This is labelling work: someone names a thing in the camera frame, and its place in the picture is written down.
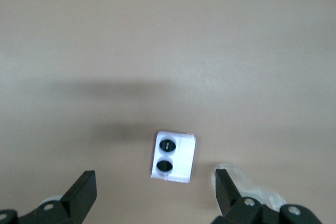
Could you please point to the clear plastic cup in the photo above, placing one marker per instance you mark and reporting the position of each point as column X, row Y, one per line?
column 246, row 179

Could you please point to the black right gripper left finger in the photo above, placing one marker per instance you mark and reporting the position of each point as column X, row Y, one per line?
column 73, row 203

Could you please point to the lilac flip phone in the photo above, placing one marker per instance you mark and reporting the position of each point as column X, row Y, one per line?
column 185, row 155

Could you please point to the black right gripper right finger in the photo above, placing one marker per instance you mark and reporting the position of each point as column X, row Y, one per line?
column 241, row 213

